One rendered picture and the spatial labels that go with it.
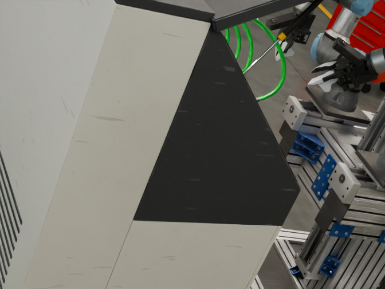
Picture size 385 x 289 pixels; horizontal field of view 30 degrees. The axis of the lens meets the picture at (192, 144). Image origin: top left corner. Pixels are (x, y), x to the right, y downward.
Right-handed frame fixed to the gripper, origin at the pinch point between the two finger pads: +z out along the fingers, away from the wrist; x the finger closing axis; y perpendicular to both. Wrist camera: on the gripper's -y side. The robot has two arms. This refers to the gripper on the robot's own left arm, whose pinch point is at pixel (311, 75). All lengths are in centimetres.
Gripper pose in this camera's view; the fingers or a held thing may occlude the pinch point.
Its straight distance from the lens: 238.9
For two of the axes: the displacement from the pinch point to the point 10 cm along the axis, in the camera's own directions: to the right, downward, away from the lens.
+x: 2.7, -5.8, 7.7
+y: 4.6, 7.8, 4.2
